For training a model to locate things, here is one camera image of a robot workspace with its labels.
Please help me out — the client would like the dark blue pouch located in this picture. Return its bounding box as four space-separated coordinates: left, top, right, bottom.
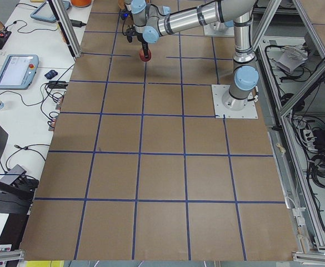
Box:
44 70 58 80

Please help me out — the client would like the brown paper table mat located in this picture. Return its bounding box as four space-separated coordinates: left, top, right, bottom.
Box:
21 1 298 261

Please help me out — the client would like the right teach pendant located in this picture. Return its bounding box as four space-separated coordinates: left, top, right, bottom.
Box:
30 1 71 23

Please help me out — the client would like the black power adapter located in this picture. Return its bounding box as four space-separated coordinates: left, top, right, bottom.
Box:
70 19 87 28

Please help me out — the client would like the orange bucket with lid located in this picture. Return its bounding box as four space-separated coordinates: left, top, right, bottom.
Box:
71 0 92 8

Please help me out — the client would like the red apple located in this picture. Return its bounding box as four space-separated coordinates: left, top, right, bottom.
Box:
139 49 152 62

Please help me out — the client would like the left teach pendant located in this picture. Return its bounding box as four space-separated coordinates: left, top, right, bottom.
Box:
0 55 39 90

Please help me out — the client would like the teach pendant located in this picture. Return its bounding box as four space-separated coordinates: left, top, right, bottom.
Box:
30 1 71 23
0 55 39 90

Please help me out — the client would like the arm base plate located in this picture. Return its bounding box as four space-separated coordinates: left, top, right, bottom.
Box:
211 85 258 119
203 21 234 37

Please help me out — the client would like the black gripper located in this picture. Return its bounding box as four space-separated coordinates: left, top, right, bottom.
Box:
119 8 131 20
124 25 148 57

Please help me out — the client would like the wicker basket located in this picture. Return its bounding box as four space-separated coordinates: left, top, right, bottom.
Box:
118 0 126 9

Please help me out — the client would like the aluminium frame post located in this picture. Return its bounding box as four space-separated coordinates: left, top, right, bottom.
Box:
48 0 82 58

